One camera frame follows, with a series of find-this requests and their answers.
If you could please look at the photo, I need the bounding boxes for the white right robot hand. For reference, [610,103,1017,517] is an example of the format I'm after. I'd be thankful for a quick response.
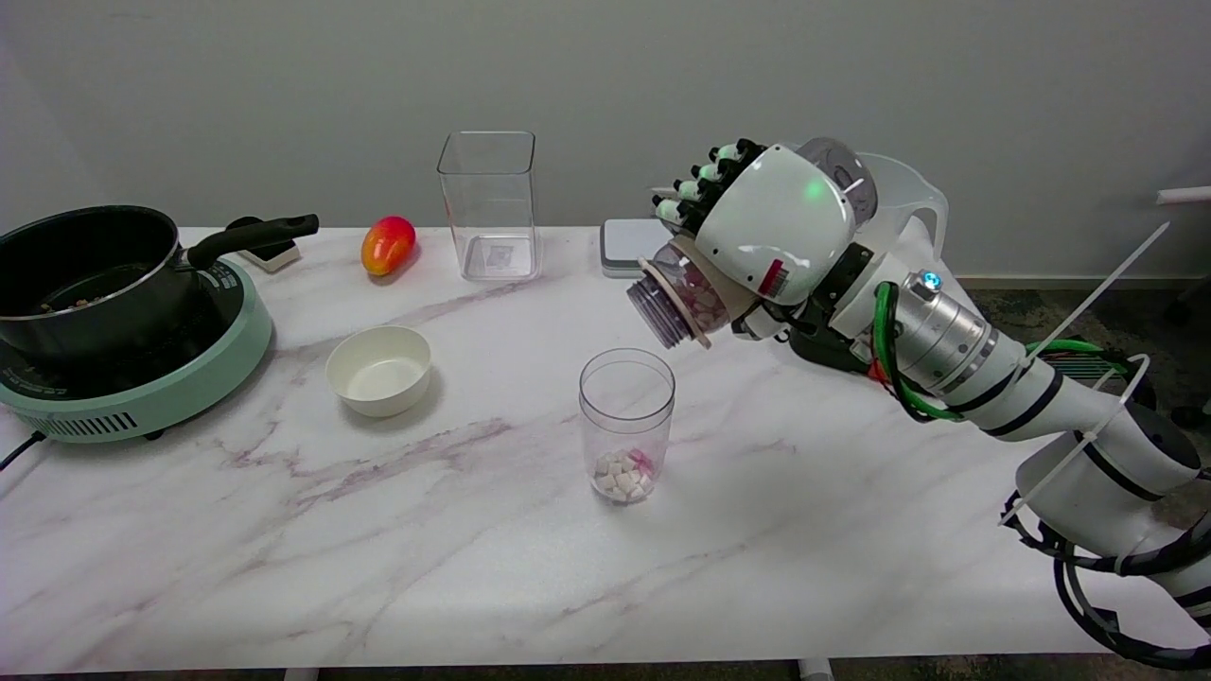
[651,137,876,375]

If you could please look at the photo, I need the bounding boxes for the pink and white pellets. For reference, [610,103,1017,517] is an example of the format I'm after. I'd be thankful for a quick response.
[592,270,734,503]

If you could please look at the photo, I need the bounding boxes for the translucent plastic measuring jug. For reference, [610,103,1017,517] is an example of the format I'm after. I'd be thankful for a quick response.
[851,151,950,275]

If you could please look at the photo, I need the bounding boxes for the clear round measuring cup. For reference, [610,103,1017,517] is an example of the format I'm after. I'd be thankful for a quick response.
[579,348,676,505]

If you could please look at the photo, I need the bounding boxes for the white square kitchen scale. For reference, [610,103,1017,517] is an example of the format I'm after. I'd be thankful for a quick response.
[601,218,675,279]

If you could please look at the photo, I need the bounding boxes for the clear square storage container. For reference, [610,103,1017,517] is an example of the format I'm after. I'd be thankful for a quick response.
[436,131,542,283]

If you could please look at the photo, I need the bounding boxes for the long white zip tie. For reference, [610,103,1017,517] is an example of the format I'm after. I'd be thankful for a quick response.
[1027,222,1171,365]

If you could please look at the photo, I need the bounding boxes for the floor vent grille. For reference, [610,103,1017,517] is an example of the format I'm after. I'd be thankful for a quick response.
[1041,350,1141,382]

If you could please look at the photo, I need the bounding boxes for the looped white zip tie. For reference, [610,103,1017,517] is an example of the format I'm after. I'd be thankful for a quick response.
[1003,355,1150,526]

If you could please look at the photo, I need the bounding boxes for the red orange mango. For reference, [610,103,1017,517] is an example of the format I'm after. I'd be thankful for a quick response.
[360,216,417,277]

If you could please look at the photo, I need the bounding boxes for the white round bowl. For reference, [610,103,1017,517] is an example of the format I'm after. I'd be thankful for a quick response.
[325,325,432,419]

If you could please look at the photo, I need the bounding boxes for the green induction cooker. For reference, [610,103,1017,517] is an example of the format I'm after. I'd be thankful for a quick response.
[0,257,274,444]

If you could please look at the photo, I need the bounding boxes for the green robot cable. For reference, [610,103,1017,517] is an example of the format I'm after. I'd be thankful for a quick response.
[872,282,1136,424]

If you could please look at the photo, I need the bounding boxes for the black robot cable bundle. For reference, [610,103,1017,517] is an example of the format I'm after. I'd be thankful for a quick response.
[1003,492,1211,668]

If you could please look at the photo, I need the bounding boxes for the black saucepan with handle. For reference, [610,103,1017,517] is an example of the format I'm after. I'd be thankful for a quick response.
[0,205,320,365]

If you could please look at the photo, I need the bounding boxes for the black cooker power cord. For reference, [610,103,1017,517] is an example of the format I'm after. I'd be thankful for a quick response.
[0,431,46,471]

